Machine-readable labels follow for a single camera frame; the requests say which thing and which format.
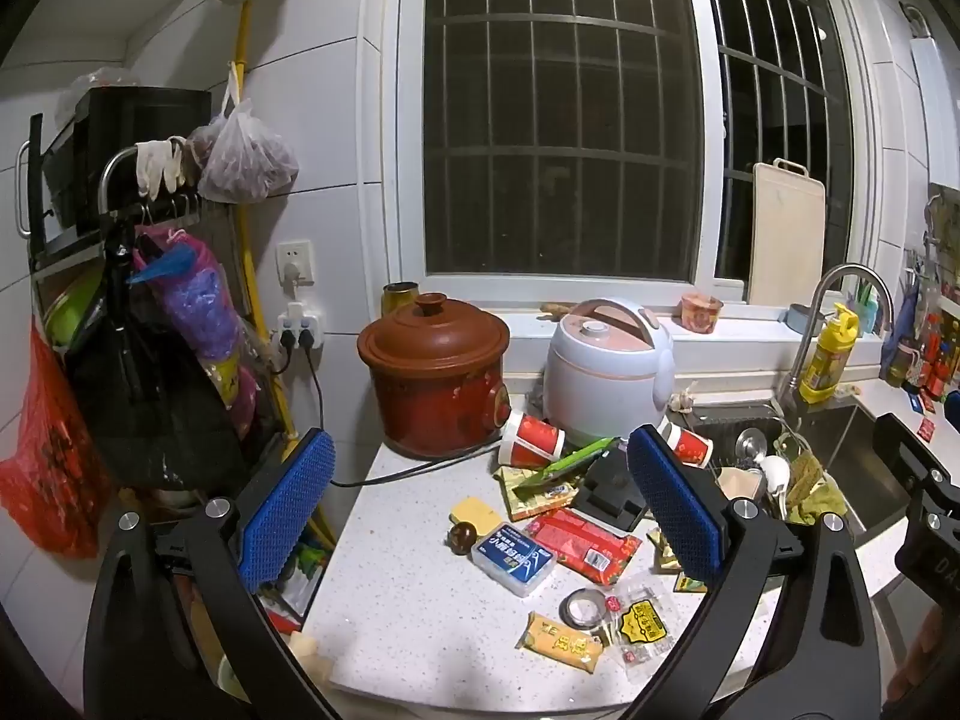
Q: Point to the white pink rice cooker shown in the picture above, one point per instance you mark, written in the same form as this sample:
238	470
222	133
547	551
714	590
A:
607	375

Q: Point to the yellow sponge block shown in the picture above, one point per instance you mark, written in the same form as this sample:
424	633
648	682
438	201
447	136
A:
476	514

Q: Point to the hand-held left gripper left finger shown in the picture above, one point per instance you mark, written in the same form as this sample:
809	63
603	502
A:
289	502

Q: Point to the yellow snack packet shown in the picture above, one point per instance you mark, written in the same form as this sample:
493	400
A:
559	641

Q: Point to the clear packet yellow label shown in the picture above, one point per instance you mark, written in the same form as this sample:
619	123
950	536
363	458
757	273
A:
641	619

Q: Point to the black microwave oven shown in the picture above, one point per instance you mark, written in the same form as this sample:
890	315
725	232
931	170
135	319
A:
112	142

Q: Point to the steel ladle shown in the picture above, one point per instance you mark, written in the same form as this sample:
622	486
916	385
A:
750	441

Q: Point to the yellow gas pipe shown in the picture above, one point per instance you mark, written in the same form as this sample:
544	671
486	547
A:
251	270

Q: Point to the clear tape roll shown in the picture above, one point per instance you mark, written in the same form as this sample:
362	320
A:
586	609

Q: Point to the metal kitchen rack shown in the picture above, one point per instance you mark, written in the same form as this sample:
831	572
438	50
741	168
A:
112	187

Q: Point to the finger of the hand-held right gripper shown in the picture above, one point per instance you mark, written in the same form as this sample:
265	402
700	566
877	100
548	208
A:
900	444

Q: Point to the blue white tissue pack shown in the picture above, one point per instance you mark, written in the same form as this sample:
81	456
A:
514	559

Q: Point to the black trash bag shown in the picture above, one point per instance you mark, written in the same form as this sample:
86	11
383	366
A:
150	405

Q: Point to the steel sink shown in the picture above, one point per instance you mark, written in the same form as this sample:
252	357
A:
840	450

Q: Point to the small yellow packet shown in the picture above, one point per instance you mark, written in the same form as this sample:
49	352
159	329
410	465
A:
667	562

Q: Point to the green dish cloth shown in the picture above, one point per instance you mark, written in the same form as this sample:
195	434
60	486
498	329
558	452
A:
814	499

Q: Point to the yellow dish soap bottle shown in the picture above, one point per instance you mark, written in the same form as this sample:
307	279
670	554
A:
825	360

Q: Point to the white cutting board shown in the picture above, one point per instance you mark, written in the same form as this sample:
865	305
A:
787	240

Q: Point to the red instant noodle bowl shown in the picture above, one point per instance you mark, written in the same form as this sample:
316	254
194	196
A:
701	313

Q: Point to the white wall socket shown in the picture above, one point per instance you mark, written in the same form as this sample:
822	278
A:
295	262

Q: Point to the white plastic scoop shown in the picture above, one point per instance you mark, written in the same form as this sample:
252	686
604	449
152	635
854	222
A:
776	476

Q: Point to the brown chestnut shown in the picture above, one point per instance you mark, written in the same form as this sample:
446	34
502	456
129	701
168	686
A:
460	538

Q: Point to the red paper cup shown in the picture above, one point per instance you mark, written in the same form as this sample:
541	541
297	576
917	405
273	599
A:
534	441
690	444

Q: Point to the ginger root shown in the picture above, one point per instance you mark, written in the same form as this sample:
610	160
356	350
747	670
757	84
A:
556	310

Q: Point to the red plastic bag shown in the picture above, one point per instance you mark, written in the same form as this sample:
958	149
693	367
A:
45	465

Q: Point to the green snack packet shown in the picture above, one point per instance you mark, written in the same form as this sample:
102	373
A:
574	463

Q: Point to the clear bag of red dates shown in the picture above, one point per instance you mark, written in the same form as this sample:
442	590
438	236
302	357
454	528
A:
244	157

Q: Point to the gold tin can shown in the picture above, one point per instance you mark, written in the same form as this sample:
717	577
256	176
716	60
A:
399	298

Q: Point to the row of condiment bottles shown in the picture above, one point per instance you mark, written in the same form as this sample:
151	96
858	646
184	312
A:
930	352

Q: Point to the purple plastic bag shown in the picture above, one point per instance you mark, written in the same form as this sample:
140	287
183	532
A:
199	300

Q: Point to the person's right hand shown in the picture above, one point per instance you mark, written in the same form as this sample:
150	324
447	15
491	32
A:
930	652

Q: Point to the tan sponge cloth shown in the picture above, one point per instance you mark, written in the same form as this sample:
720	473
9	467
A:
739	484

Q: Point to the yellow green flat packet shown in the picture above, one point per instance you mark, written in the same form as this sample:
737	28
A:
525	491

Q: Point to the garlic bulb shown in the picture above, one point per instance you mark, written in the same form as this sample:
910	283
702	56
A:
686	396

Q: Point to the barred window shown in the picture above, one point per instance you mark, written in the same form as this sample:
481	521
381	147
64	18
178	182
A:
562	112

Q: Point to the brown clay slow cooker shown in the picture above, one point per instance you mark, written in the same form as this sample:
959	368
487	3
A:
435	382

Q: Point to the white rubber gloves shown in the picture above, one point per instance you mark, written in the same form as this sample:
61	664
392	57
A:
157	165

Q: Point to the green bowl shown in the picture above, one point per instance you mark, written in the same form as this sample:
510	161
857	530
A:
75	311

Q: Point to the steel kitchen faucet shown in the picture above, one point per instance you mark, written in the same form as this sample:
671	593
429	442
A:
806	337

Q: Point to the red sausage packet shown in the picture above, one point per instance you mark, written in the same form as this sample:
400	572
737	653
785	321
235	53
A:
585	544

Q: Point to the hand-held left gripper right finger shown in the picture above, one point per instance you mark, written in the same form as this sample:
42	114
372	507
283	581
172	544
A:
675	510

